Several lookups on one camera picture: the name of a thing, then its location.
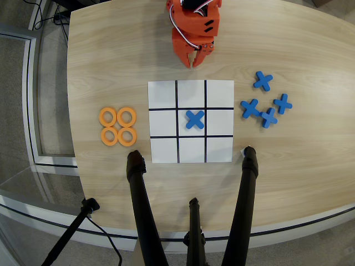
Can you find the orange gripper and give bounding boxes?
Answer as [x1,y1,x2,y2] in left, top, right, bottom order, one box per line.
[171,27,216,69]

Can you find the orange foam ring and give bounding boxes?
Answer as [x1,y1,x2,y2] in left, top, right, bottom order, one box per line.
[116,107,138,128]
[117,126,138,147]
[100,126,120,146]
[98,107,119,128]

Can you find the white tic-tac-toe board sheet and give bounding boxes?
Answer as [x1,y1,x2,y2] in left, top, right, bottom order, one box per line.
[148,79,235,164]

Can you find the blue foam cross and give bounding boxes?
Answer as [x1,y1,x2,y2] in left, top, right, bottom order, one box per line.
[273,93,293,115]
[260,107,278,129]
[252,71,274,92]
[185,110,206,130]
[240,99,262,119]

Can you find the metal framed glass panel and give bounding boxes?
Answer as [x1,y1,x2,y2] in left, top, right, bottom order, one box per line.
[0,23,80,168]

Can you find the short black tripod leg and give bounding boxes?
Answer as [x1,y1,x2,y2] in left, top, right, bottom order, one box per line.
[182,197,207,266]

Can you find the thin black stand pole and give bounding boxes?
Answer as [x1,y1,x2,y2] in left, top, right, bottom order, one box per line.
[40,197,100,266]

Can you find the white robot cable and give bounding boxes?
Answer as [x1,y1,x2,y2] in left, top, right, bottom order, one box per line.
[169,0,208,51]

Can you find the black floor cables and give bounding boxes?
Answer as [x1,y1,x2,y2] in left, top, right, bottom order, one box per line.
[32,0,70,43]

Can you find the black cable on stand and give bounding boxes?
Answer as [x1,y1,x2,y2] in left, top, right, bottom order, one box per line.
[85,215,123,266]

